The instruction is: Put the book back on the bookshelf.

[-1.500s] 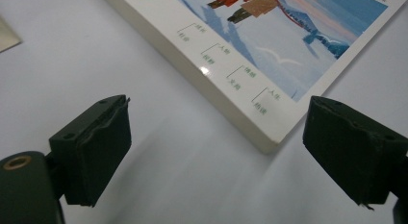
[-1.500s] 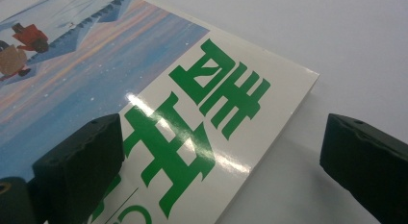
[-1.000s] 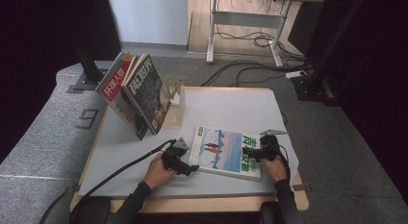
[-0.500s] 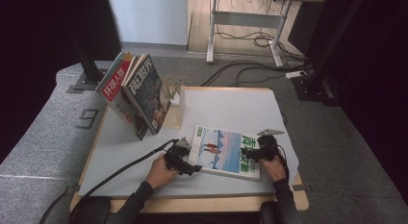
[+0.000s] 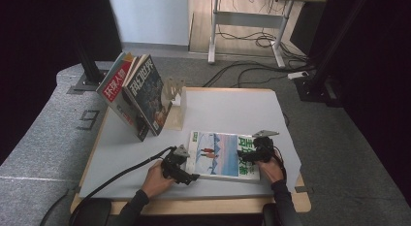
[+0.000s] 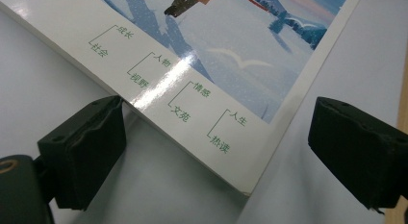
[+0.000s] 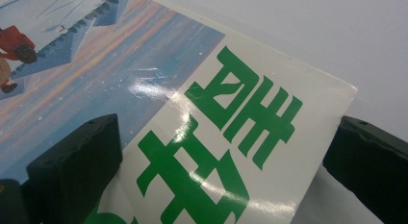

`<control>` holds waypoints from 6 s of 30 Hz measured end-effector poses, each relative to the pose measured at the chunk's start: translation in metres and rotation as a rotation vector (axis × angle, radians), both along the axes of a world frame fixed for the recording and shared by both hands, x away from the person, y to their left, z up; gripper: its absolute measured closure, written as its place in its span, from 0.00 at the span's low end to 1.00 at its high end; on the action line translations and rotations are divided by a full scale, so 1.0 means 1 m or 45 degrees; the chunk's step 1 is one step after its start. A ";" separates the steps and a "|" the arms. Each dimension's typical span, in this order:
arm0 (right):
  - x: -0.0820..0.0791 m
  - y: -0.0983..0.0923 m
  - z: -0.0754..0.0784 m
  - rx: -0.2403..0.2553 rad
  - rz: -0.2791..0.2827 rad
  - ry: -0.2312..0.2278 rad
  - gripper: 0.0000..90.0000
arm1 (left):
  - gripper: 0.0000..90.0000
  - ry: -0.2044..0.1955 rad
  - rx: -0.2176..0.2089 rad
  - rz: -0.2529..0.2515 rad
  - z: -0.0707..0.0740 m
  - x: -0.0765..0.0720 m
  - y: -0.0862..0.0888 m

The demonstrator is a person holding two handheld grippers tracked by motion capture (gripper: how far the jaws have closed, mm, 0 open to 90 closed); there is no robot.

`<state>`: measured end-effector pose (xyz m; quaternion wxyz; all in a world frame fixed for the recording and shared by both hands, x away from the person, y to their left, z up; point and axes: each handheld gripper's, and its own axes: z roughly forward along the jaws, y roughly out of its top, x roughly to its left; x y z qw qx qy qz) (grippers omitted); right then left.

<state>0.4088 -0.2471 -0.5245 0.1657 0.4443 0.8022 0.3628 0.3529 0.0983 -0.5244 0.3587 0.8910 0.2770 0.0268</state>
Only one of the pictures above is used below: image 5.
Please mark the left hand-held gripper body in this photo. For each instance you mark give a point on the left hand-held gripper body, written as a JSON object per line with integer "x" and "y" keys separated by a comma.
{"x": 173, "y": 164}

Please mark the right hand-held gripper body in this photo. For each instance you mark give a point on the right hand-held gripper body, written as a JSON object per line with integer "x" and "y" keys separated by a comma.
{"x": 265, "y": 150}

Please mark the thick white book green label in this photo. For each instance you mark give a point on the thick white book green label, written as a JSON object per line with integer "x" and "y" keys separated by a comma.
{"x": 219, "y": 154}

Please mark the beige expandable book rack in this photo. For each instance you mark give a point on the beige expandable book rack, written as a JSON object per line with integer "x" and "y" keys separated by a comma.
{"x": 176, "y": 117}

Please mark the dark blue illustrated magazine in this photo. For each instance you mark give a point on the dark blue illustrated magazine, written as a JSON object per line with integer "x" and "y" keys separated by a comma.
{"x": 145, "y": 93}

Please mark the grey portrait cover magazine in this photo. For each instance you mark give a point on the grey portrait cover magazine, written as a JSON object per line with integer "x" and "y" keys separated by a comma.
{"x": 114, "y": 87}

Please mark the person's right hand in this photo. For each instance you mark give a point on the person's right hand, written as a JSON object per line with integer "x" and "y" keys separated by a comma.
{"x": 273, "y": 171}

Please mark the person's left hand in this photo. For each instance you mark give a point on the person's left hand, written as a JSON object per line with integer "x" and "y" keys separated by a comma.
{"x": 155, "y": 182}

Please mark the wooden table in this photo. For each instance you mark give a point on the wooden table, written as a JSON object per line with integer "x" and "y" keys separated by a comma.
{"x": 194, "y": 207}

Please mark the black armrest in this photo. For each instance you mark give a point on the black armrest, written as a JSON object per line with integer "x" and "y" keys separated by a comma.
{"x": 92, "y": 213}
{"x": 269, "y": 216}

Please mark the black slanted stand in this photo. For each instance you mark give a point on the black slanted stand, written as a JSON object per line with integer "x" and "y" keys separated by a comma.
{"x": 318, "y": 90}

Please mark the white power strip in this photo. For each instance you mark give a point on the white power strip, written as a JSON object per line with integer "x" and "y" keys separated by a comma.
{"x": 298, "y": 75}

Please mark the black curtain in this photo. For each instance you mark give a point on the black curtain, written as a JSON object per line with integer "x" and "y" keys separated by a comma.
{"x": 381, "y": 74}
{"x": 38, "y": 41}

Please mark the black stand with base plate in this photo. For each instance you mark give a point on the black stand with base plate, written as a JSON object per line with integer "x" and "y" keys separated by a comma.
{"x": 84, "y": 84}

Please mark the white metal desk frame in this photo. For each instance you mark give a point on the white metal desk frame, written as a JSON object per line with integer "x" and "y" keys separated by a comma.
{"x": 245, "y": 19}

